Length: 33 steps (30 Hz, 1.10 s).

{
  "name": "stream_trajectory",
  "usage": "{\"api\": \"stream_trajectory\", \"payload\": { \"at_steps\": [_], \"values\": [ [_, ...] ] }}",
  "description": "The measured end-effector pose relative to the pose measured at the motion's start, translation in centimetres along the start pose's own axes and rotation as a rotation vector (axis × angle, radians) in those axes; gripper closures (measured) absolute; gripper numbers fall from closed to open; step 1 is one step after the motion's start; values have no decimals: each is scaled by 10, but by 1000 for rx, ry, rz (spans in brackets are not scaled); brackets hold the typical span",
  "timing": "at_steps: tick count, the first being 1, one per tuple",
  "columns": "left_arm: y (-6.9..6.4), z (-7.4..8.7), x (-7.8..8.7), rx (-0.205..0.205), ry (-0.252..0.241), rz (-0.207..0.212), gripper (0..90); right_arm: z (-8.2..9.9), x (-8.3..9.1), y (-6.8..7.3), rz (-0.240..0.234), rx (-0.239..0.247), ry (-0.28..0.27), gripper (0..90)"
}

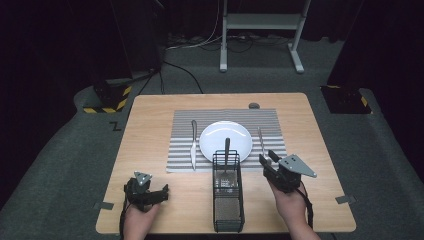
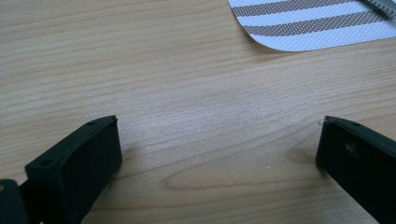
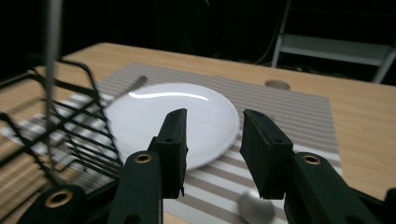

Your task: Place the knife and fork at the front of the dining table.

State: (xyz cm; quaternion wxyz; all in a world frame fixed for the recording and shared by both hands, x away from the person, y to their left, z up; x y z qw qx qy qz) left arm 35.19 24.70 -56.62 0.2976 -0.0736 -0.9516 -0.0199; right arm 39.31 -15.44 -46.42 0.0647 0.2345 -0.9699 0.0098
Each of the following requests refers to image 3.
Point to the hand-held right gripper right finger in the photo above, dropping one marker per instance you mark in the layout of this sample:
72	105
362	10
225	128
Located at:
267	155

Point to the white round plate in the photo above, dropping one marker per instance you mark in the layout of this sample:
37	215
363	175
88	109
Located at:
146	121

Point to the metal spoon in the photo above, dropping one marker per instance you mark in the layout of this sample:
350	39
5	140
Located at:
255	208

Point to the white metal stand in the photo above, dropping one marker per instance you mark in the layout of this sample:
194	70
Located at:
327	48

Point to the grey striped placemat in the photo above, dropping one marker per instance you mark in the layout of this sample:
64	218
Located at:
280	118

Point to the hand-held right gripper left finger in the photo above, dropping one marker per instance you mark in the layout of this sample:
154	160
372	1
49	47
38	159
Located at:
174	155

